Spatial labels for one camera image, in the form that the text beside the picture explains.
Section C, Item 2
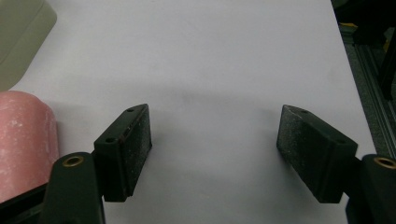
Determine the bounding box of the pink cylindrical object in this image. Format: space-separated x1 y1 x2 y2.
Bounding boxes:
0 90 60 203

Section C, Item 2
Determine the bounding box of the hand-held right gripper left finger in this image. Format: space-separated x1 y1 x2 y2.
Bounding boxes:
93 104 153 203

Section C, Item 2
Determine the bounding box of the grey-green plastic container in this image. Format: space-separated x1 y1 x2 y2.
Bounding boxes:
0 0 58 92

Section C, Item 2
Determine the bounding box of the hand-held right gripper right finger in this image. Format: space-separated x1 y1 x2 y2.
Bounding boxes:
276 104 359 204

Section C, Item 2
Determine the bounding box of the aluminium frame rail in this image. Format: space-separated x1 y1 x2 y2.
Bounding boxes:
339 24 396 161

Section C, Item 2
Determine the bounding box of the dark equipment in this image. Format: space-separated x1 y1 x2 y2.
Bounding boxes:
330 0 396 101

